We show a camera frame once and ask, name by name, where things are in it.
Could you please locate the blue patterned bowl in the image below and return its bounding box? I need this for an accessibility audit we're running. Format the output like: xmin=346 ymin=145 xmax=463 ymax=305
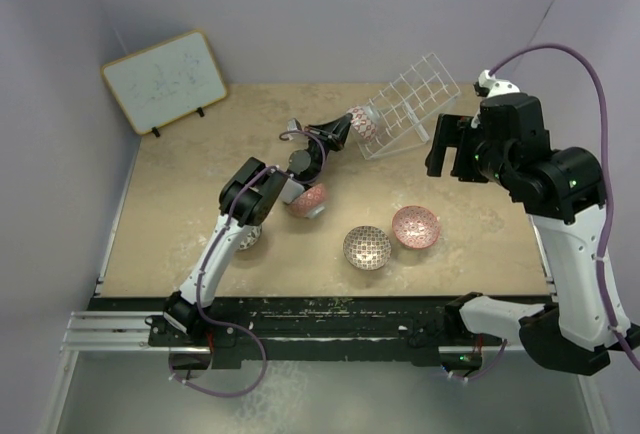
xmin=347 ymin=106 xmax=379 ymax=142

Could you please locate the brown patterned bowl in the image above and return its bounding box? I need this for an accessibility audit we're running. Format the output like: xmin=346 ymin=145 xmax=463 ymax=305
xmin=343 ymin=226 xmax=392 ymax=271

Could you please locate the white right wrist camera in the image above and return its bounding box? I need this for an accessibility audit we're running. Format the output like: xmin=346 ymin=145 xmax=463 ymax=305
xmin=474 ymin=70 xmax=520 ymax=98

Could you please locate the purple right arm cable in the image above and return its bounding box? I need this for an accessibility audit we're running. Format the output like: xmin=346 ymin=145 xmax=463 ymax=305
xmin=444 ymin=42 xmax=640 ymax=385

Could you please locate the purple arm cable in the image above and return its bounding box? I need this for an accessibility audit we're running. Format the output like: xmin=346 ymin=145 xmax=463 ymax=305
xmin=167 ymin=128 xmax=329 ymax=399
xmin=444 ymin=42 xmax=640 ymax=385

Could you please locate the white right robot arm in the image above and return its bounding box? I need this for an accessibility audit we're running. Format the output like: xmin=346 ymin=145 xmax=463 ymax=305
xmin=425 ymin=93 xmax=639 ymax=376

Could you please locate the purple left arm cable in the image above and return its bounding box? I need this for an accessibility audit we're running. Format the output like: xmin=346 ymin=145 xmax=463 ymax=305
xmin=167 ymin=128 xmax=329 ymax=399

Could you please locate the red patterned bowl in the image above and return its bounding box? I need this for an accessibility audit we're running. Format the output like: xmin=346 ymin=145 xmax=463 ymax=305
xmin=392 ymin=205 xmax=441 ymax=249

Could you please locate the black front mounting rail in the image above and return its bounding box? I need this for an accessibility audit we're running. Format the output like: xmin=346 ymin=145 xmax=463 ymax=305
xmin=59 ymin=295 xmax=556 ymax=371

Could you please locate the white wire dish rack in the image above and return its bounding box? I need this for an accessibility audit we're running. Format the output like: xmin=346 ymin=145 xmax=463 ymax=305
xmin=351 ymin=53 xmax=461 ymax=160

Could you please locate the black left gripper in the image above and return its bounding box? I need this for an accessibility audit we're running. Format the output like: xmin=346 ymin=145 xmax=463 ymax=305
xmin=304 ymin=116 xmax=352 ymax=185

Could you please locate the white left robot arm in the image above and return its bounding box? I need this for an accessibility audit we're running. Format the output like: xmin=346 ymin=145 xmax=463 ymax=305
xmin=163 ymin=113 xmax=353 ymax=346

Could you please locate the grey leaf bowl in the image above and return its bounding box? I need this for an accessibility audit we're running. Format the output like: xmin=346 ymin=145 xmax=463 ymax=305
xmin=238 ymin=225 xmax=262 ymax=251
xmin=287 ymin=183 xmax=328 ymax=219

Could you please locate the small framed whiteboard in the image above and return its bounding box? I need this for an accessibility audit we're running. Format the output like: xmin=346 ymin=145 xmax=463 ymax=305
xmin=101 ymin=30 xmax=228 ymax=136

